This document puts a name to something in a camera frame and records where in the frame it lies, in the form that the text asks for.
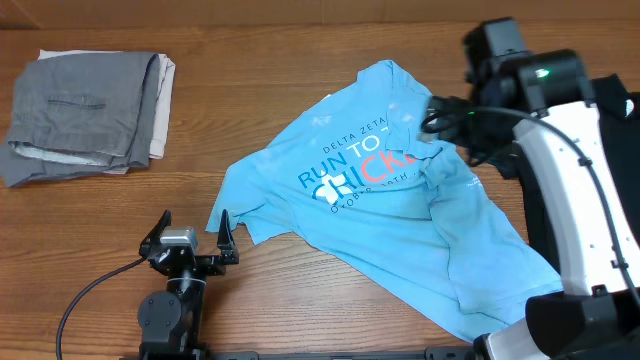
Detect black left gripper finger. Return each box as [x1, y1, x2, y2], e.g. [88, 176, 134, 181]
[217, 210, 239, 264]
[139, 210, 172, 257]

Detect light blue printed t-shirt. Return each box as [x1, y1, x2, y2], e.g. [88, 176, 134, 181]
[207, 60, 562, 341]

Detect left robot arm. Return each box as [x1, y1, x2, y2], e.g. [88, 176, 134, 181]
[138, 211, 239, 359]

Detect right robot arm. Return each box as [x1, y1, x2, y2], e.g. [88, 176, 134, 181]
[421, 18, 639, 359]

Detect black t-shirt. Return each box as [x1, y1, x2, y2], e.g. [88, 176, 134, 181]
[489, 74, 639, 270]

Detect folded grey trousers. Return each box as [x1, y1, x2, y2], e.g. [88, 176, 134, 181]
[1, 52, 160, 187]

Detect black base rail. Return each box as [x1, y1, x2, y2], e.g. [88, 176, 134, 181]
[121, 346, 476, 360]

